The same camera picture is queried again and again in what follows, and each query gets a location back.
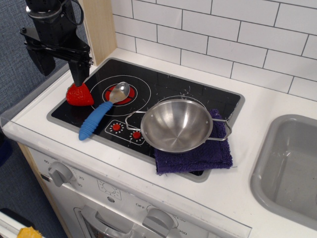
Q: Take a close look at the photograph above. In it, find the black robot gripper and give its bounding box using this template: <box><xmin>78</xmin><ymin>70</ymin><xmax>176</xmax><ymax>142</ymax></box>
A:
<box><xmin>20</xmin><ymin>16</ymin><xmax>92</xmax><ymax>86</ymax></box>

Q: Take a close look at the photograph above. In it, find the stainless steel colander bowl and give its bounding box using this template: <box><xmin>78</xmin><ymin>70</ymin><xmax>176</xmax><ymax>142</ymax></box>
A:
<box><xmin>125</xmin><ymin>99</ymin><xmax>232</xmax><ymax>153</ymax></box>

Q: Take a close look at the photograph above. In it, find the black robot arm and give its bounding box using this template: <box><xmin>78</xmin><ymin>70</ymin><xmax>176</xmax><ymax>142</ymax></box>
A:
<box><xmin>20</xmin><ymin>0</ymin><xmax>92</xmax><ymax>87</ymax></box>

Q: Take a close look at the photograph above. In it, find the red plastic strawberry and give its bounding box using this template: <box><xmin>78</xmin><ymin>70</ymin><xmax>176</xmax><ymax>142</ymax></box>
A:
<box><xmin>66</xmin><ymin>83</ymin><xmax>95</xmax><ymax>106</ymax></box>

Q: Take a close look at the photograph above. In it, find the black toy stove top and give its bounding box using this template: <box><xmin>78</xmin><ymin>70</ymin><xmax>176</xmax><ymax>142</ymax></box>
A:
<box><xmin>46</xmin><ymin>58</ymin><xmax>246</xmax><ymax>183</ymax></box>

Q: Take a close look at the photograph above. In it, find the grey left oven knob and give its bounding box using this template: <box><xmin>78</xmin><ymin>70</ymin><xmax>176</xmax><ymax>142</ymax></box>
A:
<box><xmin>49</xmin><ymin>162</ymin><xmax>73</xmax><ymax>187</ymax></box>

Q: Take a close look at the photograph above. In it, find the grey oven knob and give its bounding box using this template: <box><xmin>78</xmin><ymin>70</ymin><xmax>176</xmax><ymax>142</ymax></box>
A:
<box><xmin>142</xmin><ymin>208</ymin><xmax>174</xmax><ymax>238</ymax></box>
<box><xmin>49</xmin><ymin>162</ymin><xmax>73</xmax><ymax>187</ymax></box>

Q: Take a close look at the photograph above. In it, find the white toy oven front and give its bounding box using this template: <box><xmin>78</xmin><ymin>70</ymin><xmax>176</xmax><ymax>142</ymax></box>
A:
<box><xmin>27</xmin><ymin>148</ymin><xmax>251</xmax><ymax>238</ymax></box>

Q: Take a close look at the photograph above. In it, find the purple folded cloth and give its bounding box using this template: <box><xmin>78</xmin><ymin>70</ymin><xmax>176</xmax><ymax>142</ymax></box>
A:
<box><xmin>154</xmin><ymin>108</ymin><xmax>234</xmax><ymax>176</ymax></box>

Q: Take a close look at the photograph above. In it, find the grey right oven knob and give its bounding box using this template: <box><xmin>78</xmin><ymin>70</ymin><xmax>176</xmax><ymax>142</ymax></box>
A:
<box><xmin>142</xmin><ymin>208</ymin><xmax>174</xmax><ymax>238</ymax></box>

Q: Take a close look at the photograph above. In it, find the grey plastic sink basin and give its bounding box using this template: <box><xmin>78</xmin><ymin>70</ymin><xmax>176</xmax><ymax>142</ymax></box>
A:
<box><xmin>251</xmin><ymin>115</ymin><xmax>317</xmax><ymax>230</ymax></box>

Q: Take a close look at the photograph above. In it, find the blue handled metal spoon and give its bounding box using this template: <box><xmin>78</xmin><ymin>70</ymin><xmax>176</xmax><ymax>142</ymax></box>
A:
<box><xmin>78</xmin><ymin>82</ymin><xmax>130</xmax><ymax>141</ymax></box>

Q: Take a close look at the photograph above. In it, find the wooden side post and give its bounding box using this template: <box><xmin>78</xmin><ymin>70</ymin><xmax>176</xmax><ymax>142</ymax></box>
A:
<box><xmin>79</xmin><ymin>0</ymin><xmax>117</xmax><ymax>66</ymax></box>

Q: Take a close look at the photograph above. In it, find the black cable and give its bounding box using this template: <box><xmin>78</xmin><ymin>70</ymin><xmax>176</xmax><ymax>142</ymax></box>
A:
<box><xmin>64</xmin><ymin>0</ymin><xmax>84</xmax><ymax>26</ymax></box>

